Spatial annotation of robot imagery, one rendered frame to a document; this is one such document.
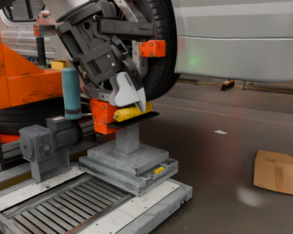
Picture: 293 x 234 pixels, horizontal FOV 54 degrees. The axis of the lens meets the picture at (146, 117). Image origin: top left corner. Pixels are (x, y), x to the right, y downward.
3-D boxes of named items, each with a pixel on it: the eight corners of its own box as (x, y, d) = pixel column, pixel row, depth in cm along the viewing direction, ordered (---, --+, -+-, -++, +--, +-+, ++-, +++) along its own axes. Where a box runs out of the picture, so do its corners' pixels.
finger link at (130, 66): (129, 91, 55) (106, 51, 53) (136, 87, 56) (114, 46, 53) (139, 91, 51) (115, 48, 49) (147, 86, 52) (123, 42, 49)
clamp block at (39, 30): (56, 35, 139) (55, 24, 138) (39, 35, 133) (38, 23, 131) (50, 35, 142) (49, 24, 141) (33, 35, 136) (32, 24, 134)
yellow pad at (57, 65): (81, 68, 191) (80, 61, 189) (63, 70, 180) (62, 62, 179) (68, 67, 199) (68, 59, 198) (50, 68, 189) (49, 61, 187)
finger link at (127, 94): (124, 124, 55) (100, 82, 53) (148, 107, 57) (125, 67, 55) (130, 126, 53) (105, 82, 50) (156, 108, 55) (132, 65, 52)
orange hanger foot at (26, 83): (86, 92, 196) (83, 39, 186) (10, 107, 157) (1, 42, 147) (71, 89, 206) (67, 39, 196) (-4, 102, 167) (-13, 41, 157)
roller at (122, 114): (155, 111, 164) (155, 101, 162) (118, 124, 142) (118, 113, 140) (147, 109, 167) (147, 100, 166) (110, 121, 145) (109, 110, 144)
